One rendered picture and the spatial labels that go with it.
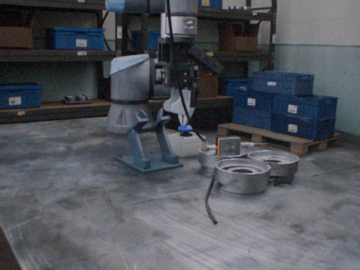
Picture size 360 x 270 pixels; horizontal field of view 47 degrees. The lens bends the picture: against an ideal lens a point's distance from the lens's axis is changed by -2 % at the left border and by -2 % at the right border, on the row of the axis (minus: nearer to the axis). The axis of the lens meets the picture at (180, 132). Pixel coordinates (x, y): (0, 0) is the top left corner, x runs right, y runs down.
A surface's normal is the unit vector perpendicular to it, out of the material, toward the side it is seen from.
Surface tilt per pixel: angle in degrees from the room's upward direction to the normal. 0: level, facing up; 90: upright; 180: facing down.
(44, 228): 0
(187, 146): 90
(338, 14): 90
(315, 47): 90
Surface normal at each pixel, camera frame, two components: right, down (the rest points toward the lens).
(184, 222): 0.02, -0.98
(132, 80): 0.07, 0.20
